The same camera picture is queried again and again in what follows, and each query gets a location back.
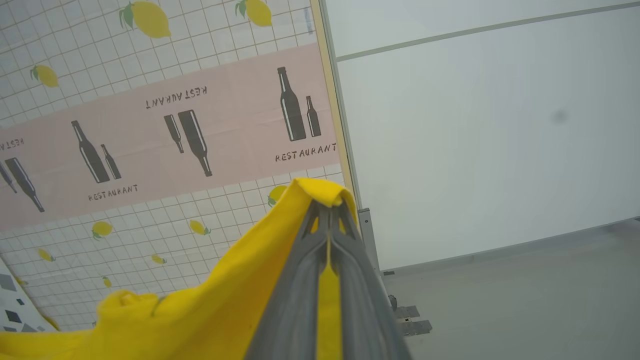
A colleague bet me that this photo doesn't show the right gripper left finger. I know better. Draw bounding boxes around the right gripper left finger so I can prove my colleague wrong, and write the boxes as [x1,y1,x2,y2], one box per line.
[244,201,332,360]

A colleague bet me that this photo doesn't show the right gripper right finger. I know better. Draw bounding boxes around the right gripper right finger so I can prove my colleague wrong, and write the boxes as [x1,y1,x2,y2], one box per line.
[330,201,414,360]

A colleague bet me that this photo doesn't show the yellow t-shirt with white print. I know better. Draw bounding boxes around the yellow t-shirt with white print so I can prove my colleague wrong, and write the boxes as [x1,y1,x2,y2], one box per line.
[0,177,359,360]

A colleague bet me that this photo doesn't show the grey metal partition foot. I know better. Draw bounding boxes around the grey metal partition foot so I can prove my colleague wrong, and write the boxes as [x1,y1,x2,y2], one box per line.
[357,207,401,313]

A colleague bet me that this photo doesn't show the lemon print partition sheet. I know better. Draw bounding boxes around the lemon print partition sheet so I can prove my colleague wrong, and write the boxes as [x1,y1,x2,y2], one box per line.
[0,0,347,333]

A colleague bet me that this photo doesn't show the white patterned panel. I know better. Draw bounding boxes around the white patterned panel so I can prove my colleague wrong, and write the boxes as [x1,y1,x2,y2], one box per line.
[0,257,57,334]

